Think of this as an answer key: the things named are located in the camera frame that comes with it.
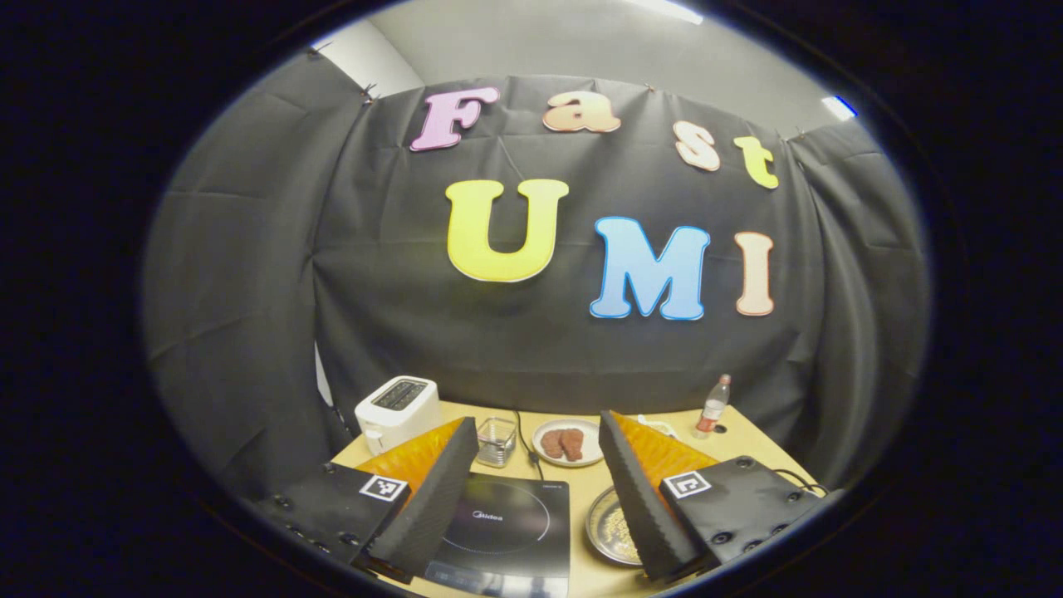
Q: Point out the brown meat slice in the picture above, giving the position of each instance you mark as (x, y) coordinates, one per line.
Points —
(572, 444)
(552, 444)

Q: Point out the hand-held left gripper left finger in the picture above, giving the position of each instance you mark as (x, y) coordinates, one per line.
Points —
(428, 515)

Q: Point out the clear plastic water bottle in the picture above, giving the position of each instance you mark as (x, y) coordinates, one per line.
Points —
(711, 411)

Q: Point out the white toaster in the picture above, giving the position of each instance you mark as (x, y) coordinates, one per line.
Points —
(399, 411)

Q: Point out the black backdrop cloth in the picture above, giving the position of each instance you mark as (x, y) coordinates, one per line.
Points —
(415, 332)

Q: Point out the pile of yellow soybeans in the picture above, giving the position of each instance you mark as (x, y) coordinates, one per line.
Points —
(621, 527)

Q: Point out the white divided dish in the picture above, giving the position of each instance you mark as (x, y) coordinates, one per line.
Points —
(656, 426)

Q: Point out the black induction cooktop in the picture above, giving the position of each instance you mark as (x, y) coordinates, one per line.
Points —
(515, 540)

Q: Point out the round white plate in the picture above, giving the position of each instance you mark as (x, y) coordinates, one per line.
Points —
(585, 440)

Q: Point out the stainless steel pot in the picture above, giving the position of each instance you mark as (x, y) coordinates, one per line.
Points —
(600, 531)

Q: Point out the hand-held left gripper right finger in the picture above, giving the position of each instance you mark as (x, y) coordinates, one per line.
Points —
(648, 515)

